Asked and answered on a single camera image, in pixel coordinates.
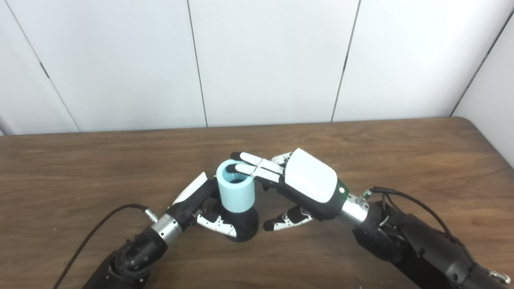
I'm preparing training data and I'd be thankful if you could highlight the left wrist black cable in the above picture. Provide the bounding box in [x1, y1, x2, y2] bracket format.
[52, 204, 159, 289]

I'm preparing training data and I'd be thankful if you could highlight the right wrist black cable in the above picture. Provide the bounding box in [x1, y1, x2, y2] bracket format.
[361, 186, 476, 257]

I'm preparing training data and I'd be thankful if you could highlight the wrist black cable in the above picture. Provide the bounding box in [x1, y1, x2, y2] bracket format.
[361, 186, 476, 257]
[52, 204, 159, 289]

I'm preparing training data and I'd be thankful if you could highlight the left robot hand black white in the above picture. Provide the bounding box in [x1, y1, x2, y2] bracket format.
[165, 172, 238, 238]

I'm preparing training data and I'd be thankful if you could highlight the black nozzle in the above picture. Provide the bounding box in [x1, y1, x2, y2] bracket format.
[219, 206, 259, 242]

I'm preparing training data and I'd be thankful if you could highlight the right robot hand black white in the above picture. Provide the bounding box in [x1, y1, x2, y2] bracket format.
[230, 148, 349, 232]

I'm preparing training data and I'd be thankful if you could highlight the light-blue hose piece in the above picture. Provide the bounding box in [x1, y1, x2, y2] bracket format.
[216, 159, 256, 213]

